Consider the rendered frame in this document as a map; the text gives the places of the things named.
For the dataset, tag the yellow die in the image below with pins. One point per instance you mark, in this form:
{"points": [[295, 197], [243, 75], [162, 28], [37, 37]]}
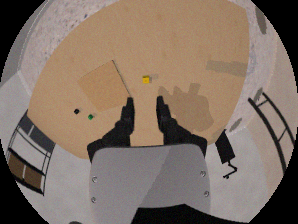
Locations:
{"points": [[145, 79]]}

